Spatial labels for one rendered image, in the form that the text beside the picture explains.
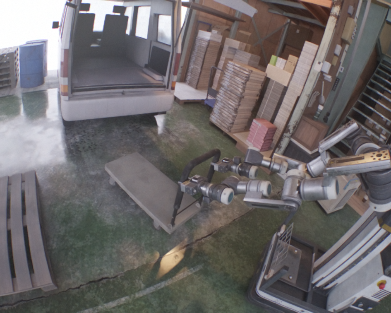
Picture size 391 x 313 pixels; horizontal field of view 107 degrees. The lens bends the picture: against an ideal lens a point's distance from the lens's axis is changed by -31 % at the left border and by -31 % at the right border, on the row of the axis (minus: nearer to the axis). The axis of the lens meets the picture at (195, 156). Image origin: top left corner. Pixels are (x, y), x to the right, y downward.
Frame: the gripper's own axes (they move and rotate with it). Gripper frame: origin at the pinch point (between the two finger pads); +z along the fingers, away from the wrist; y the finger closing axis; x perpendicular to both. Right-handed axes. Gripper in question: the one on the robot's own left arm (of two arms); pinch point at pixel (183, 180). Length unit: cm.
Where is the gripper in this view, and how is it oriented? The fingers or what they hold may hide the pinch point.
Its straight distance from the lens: 117.7
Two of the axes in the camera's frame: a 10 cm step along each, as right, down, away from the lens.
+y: -6.2, 3.1, -7.2
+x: 0.4, 9.3, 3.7
